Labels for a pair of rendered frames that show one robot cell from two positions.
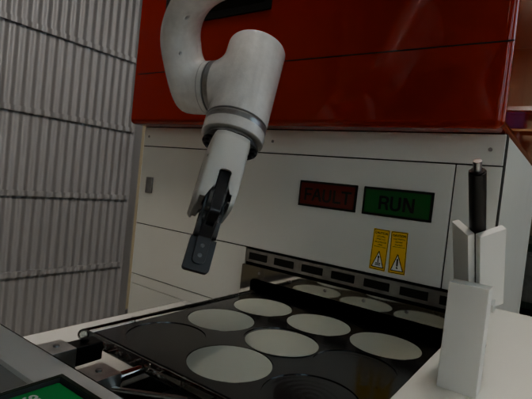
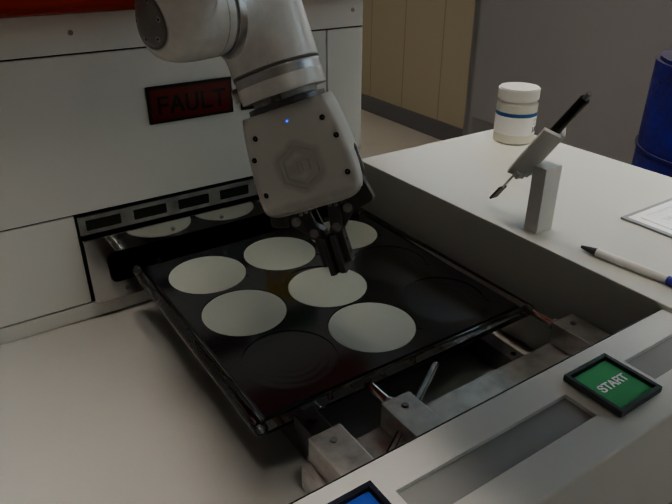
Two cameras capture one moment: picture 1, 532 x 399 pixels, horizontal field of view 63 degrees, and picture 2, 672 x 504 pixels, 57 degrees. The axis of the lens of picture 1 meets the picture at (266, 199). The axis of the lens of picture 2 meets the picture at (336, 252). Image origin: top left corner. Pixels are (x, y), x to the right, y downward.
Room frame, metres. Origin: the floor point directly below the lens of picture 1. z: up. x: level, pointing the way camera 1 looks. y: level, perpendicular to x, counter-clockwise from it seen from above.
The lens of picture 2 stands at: (0.32, 0.59, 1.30)
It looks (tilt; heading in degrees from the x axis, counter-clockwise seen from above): 28 degrees down; 291
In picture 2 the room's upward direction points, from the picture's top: straight up
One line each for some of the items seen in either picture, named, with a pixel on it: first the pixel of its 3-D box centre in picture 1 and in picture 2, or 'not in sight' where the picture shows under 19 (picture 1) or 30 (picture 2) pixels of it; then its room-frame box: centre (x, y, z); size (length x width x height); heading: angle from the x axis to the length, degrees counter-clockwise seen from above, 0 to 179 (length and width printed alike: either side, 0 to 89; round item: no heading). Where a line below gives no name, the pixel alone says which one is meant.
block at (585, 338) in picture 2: not in sight; (589, 344); (0.26, -0.04, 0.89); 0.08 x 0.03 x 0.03; 145
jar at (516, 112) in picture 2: not in sight; (516, 113); (0.41, -0.53, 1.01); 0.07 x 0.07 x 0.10
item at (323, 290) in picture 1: (338, 313); (238, 232); (0.76, -0.15, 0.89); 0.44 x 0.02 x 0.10; 55
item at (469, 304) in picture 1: (472, 302); (535, 175); (0.35, -0.18, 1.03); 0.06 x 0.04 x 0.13; 145
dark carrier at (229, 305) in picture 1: (280, 342); (321, 287); (0.58, -0.04, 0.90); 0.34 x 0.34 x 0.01; 55
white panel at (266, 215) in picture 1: (268, 228); (101, 173); (0.88, -0.01, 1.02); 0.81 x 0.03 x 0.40; 55
